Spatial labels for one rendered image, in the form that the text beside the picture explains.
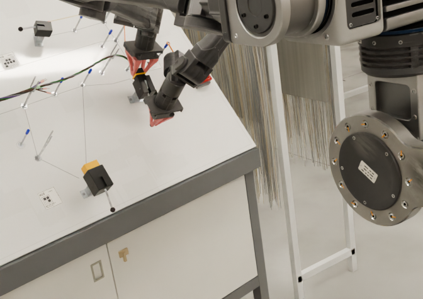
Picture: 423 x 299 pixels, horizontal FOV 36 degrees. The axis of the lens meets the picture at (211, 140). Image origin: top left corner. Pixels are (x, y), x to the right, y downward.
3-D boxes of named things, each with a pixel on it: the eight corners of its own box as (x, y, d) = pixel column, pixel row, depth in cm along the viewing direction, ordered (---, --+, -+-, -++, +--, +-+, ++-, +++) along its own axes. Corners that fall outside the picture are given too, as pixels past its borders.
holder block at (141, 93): (138, 99, 190) (143, 92, 187) (131, 83, 192) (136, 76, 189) (151, 97, 193) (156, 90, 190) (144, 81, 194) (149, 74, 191)
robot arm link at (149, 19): (96, 18, 136) (106, -34, 135) (70, 13, 137) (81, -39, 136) (160, 42, 178) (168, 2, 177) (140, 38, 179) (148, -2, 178)
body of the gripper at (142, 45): (121, 46, 187) (126, 24, 183) (152, 44, 193) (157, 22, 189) (132, 58, 183) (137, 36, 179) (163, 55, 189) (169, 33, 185)
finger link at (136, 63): (119, 70, 192) (126, 42, 187) (141, 67, 197) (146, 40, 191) (131, 82, 189) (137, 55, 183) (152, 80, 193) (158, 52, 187)
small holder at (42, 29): (12, 32, 187) (18, 17, 181) (44, 34, 192) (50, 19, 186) (15, 45, 185) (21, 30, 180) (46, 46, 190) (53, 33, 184)
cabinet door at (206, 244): (259, 276, 224) (245, 170, 211) (133, 358, 190) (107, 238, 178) (253, 273, 226) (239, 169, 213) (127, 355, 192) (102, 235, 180)
